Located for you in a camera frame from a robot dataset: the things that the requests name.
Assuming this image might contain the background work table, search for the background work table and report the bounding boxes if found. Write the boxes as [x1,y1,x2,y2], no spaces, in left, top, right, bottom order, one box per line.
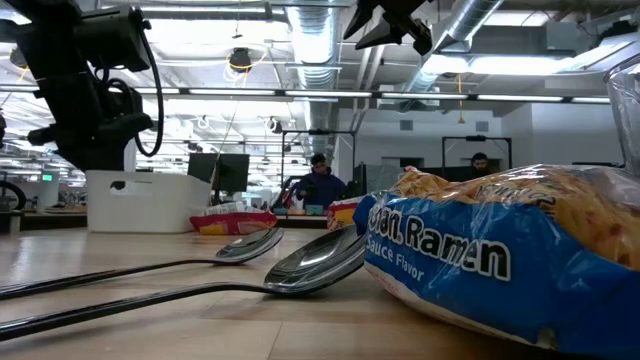
[273,213,329,230]

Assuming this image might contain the white plastic bin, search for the white plastic bin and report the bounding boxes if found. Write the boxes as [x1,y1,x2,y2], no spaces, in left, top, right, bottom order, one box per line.
[85,169,214,235]

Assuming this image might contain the black computer monitor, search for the black computer monitor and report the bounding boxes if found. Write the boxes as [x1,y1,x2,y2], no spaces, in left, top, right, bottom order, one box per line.
[217,153,251,194]
[187,152,221,184]

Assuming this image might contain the long ceiling light bar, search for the long ceiling light bar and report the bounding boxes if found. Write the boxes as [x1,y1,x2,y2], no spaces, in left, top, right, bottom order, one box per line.
[0,84,614,105]

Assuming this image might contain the black round wheel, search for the black round wheel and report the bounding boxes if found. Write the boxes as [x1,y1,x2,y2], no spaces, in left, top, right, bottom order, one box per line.
[0,179,27,214]

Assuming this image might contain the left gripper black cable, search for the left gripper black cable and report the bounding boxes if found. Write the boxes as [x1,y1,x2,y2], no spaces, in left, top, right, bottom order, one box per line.
[104,27,165,159]

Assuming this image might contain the dark-handled metal spoon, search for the dark-handled metal spoon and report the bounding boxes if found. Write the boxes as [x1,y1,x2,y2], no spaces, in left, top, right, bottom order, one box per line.
[0,227,285,301]
[0,224,366,342]

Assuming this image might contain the grey partition panel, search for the grey partition panel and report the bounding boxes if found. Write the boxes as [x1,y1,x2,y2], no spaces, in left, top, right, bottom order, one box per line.
[367,164,402,194]

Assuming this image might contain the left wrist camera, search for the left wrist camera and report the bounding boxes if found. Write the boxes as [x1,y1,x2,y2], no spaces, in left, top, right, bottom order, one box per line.
[74,4,152,72]

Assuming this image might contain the blue ramen packet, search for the blue ramen packet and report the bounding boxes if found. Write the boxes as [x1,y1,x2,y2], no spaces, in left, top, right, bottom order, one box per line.
[352,163,640,359]

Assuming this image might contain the red ramen packet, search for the red ramen packet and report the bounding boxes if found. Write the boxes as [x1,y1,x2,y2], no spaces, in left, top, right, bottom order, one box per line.
[325,197,364,231]
[188,201,279,236]

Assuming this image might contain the clear glass baking dish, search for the clear glass baking dish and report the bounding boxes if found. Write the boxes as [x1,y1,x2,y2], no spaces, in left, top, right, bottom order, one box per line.
[603,53,640,176]

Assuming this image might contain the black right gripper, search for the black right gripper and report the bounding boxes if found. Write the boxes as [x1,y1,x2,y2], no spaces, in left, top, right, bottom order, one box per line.
[343,0,434,56]

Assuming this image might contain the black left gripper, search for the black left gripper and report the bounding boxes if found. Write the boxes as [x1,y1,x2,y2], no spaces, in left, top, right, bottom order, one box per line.
[27,69,154,173]

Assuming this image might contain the black ceiling dome camera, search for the black ceiling dome camera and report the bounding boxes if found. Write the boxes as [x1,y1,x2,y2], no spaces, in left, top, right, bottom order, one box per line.
[228,47,253,75]
[8,47,29,69]

